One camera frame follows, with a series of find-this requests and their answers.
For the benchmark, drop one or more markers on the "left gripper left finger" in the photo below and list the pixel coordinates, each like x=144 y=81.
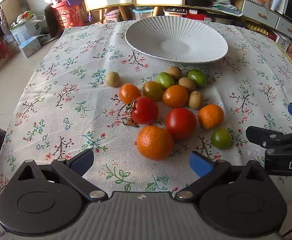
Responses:
x=70 y=173

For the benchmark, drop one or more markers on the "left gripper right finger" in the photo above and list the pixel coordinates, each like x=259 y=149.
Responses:
x=210 y=174

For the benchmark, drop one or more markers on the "green lime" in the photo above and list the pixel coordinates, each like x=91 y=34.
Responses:
x=165 y=80
x=198 y=77
x=221 y=138

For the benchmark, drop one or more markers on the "small orange mandarin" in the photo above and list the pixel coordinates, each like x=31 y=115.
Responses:
x=210 y=116

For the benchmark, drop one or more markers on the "round red tomato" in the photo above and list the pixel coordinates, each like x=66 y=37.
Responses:
x=181 y=123

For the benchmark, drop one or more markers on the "large orange mandarin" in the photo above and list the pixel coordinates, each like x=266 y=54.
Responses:
x=154 y=143

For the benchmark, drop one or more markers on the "brown kiwi front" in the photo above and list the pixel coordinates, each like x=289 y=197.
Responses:
x=195 y=100

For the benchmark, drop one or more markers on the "orange tomato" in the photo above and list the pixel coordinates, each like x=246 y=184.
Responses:
x=128 y=92
x=175 y=96

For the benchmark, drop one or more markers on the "red tomato with stem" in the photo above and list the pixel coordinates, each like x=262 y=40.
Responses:
x=142 y=111

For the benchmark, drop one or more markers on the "lone brown kiwi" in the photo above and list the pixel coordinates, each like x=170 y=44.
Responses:
x=113 y=79

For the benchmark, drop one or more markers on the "olive green-orange tomato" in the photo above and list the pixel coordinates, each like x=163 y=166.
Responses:
x=152 y=90

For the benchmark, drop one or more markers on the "brown kiwi back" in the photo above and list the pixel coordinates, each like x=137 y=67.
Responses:
x=175 y=72

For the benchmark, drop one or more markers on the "floral tablecloth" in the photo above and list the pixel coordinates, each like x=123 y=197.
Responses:
x=164 y=128

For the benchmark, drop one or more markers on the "low white drawer bench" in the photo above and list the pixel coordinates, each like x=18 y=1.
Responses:
x=257 y=13

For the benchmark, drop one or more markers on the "small blue tissue box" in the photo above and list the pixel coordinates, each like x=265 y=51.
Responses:
x=31 y=45

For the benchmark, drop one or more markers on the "white ribbed plate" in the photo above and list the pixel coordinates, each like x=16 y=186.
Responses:
x=176 y=39

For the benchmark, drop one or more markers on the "white cardboard box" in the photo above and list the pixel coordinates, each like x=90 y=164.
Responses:
x=28 y=29

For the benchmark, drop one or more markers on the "red drum container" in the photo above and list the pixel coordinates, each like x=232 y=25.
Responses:
x=68 y=16

